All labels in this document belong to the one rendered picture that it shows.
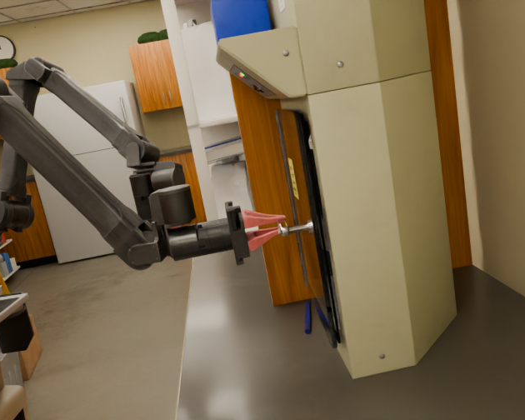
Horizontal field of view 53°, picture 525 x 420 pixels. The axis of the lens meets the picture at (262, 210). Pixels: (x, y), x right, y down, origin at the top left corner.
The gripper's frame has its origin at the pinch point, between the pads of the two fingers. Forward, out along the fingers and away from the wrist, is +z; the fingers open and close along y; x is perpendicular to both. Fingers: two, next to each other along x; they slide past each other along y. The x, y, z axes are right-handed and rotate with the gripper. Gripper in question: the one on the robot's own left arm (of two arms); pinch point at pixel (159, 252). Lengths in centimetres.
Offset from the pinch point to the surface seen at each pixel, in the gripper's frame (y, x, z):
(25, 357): -120, 184, 96
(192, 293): 4.6, 10.3, 15.8
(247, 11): 29, -26, -47
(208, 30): 25, 94, -60
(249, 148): 25.6, -9.4, -21.4
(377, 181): 42, -46, -16
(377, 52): 45, -46, -35
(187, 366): 4.6, -29.3, 15.9
